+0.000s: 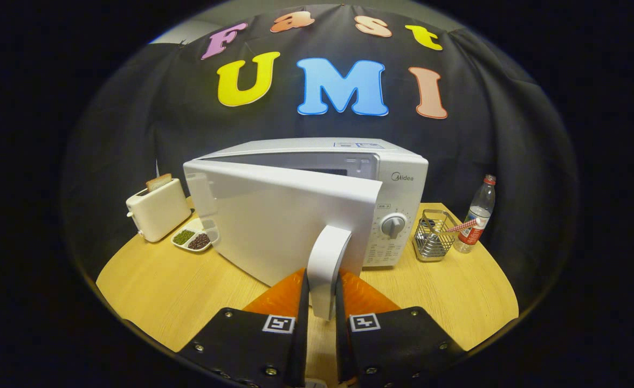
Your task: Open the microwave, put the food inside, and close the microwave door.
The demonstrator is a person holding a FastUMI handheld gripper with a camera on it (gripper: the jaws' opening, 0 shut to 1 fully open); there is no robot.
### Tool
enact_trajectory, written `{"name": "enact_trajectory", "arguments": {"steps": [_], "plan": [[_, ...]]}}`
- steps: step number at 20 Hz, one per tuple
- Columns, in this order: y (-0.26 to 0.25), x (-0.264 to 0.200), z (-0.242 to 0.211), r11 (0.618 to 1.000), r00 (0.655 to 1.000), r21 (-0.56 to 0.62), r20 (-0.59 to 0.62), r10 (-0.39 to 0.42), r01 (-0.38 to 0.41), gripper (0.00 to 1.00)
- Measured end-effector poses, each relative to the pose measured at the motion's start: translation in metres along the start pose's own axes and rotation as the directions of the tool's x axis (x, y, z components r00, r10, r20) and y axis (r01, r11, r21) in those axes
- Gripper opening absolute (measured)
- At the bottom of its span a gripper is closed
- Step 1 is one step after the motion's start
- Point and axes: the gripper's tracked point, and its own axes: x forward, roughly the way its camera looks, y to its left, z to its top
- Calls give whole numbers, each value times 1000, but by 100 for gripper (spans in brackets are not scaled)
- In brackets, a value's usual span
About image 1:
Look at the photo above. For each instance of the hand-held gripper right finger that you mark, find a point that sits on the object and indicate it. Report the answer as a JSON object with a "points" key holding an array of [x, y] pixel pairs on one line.
{"points": [[343, 334]]}

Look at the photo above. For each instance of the green beans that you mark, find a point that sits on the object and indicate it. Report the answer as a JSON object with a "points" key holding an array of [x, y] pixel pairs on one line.
{"points": [[184, 237]]}

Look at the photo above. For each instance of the toast slice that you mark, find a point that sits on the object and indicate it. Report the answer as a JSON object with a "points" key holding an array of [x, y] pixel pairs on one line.
{"points": [[158, 182]]}

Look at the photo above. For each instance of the cream bread toaster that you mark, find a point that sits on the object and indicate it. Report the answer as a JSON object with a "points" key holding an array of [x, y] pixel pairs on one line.
{"points": [[160, 213]]}

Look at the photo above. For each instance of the clear plastic water bottle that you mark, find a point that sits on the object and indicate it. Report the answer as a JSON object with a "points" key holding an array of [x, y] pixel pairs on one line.
{"points": [[476, 221]]}

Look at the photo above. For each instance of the dark red beans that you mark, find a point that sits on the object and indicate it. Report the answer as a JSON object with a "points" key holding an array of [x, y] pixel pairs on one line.
{"points": [[199, 241]]}

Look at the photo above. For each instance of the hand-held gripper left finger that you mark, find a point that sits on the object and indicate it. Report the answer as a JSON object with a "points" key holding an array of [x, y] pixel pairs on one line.
{"points": [[301, 334]]}

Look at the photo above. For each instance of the white divided dish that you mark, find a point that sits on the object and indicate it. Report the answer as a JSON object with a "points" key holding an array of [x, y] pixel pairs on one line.
{"points": [[209, 229]]}

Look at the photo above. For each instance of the white toaster oven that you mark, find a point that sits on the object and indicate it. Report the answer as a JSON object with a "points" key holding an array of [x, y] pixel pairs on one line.
{"points": [[274, 215]]}

